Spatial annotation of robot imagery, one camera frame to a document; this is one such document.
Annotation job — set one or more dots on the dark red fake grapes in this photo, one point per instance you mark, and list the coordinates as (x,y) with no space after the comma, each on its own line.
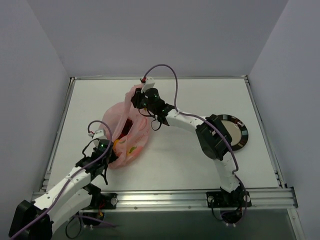
(128,125)

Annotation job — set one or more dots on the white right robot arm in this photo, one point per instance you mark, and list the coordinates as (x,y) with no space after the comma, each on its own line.
(214,139)

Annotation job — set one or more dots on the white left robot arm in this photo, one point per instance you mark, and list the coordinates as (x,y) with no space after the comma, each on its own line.
(40,218)

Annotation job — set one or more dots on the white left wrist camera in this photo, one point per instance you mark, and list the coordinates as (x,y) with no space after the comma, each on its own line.
(98,134)

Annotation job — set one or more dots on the black rimmed round plate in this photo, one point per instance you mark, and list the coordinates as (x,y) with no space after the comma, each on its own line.
(237,130)

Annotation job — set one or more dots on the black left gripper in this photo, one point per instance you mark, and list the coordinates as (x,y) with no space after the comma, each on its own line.
(110,155)

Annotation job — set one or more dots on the pink plastic bag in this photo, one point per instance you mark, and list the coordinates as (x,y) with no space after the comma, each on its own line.
(130,146)

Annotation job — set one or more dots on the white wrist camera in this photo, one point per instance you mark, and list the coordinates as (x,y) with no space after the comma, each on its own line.
(98,134)
(148,83)

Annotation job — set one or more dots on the aluminium front rail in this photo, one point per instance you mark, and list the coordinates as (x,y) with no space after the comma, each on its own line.
(195,200)

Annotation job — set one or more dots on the yellow fake mango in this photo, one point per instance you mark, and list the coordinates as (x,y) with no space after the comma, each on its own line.
(115,145)

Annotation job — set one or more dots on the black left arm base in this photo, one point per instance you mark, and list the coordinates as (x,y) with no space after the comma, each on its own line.
(98,204)

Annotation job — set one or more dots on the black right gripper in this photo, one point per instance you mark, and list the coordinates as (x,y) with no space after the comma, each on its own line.
(136,99)

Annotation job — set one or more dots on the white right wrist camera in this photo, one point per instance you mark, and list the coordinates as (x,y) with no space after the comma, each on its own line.
(148,83)

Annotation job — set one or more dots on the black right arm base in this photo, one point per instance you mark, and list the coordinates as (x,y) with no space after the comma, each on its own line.
(228,207)

